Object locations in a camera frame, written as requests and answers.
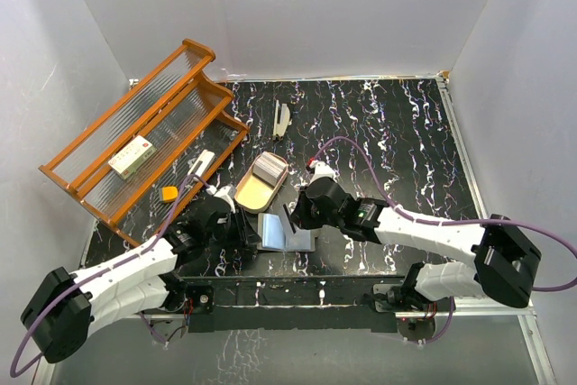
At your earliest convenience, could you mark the white stapler near rack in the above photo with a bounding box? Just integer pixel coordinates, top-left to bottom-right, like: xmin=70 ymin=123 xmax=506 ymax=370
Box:
xmin=187 ymin=149 xmax=215 ymax=178

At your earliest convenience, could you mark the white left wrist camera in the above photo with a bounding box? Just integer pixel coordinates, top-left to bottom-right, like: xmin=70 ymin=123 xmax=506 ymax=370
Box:
xmin=207 ymin=185 xmax=236 ymax=214

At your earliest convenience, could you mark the stack of white cards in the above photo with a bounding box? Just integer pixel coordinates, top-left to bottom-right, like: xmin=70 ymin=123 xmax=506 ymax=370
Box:
xmin=252 ymin=152 xmax=287 ymax=187

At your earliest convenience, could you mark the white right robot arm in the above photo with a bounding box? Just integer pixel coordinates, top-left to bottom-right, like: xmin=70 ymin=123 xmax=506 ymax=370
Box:
xmin=288 ymin=177 xmax=541 ymax=310

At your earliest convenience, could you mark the orange wooden rack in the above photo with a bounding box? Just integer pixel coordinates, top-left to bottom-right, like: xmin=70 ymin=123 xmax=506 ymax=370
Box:
xmin=39 ymin=39 xmax=249 ymax=246

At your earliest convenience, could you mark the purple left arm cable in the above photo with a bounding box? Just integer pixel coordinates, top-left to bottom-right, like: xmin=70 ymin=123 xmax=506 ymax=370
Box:
xmin=8 ymin=172 xmax=217 ymax=380

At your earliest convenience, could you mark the beige oval plastic tray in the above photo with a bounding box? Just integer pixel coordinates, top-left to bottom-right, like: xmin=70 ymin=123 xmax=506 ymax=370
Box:
xmin=234 ymin=154 xmax=289 ymax=214

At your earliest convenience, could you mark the white stapler on table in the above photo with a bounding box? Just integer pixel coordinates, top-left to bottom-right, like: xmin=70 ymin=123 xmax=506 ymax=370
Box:
xmin=272 ymin=100 xmax=291 ymax=141

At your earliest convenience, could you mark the orange yellow small object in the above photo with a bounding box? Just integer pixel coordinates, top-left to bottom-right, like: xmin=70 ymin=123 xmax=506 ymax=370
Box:
xmin=160 ymin=186 xmax=179 ymax=203

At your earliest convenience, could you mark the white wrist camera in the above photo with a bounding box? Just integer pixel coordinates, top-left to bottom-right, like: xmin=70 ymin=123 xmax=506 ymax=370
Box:
xmin=308 ymin=160 xmax=336 ymax=183
xmin=207 ymin=185 xmax=236 ymax=214

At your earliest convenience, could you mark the black right arm base motor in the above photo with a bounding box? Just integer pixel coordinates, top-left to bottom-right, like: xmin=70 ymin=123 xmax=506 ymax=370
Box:
xmin=360 ymin=282 xmax=453 ymax=333

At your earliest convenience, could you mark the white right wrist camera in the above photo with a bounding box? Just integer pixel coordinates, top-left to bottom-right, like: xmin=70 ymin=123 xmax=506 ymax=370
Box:
xmin=308 ymin=160 xmax=336 ymax=183

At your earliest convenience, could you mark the white box on rack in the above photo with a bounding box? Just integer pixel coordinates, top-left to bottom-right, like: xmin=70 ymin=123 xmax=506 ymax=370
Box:
xmin=108 ymin=135 xmax=156 ymax=179

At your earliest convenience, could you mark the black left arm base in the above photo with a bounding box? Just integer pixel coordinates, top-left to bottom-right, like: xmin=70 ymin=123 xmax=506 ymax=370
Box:
xmin=137 ymin=278 xmax=215 ymax=348

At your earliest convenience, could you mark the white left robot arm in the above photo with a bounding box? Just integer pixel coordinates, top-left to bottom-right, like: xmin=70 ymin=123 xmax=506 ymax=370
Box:
xmin=21 ymin=195 xmax=260 ymax=363

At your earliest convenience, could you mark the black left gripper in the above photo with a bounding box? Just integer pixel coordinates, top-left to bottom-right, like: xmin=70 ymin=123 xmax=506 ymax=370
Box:
xmin=204 ymin=206 xmax=261 ymax=251

